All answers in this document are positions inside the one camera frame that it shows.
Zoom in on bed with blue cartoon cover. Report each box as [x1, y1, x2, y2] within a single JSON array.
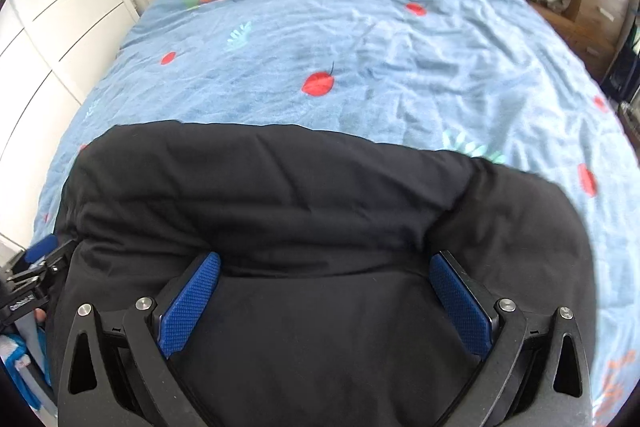
[[30, 0, 640, 427]]

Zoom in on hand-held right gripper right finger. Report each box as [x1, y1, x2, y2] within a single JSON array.
[[430, 249, 593, 427]]

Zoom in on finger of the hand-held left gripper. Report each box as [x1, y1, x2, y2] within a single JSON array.
[[7, 234, 76, 293]]

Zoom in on white wardrobe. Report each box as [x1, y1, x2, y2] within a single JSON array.
[[0, 0, 138, 258]]

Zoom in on wooden dresser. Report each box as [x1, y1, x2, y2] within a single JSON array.
[[530, 0, 633, 80]]

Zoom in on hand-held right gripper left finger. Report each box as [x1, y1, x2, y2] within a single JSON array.
[[57, 252, 222, 427]]

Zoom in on black puffer jacket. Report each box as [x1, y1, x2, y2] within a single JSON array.
[[47, 121, 596, 427]]

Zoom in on dark hanging bag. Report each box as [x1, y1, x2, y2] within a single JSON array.
[[602, 19, 640, 100]]

